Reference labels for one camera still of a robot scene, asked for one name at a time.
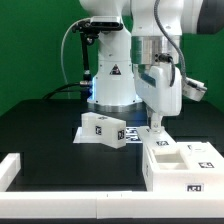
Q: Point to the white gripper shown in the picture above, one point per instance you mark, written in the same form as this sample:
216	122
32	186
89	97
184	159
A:
152	85

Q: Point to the white panel with knob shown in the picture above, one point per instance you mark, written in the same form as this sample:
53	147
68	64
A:
157	142

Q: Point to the white cabinet block with markers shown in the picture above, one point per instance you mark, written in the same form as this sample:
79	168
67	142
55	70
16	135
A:
93	123

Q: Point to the white cabinet body box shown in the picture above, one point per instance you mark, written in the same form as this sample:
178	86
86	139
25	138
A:
168	173

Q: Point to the white cabinet door panel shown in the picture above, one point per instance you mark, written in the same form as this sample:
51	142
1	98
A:
198	155

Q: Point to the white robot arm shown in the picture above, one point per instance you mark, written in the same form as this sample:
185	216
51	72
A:
139	51

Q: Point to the white marker sheet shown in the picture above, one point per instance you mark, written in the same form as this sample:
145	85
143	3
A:
129	134

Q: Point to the white U-shaped table fence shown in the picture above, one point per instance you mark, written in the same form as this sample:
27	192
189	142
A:
101	204

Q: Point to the black camera on stand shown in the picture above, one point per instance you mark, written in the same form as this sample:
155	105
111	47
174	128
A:
89	30

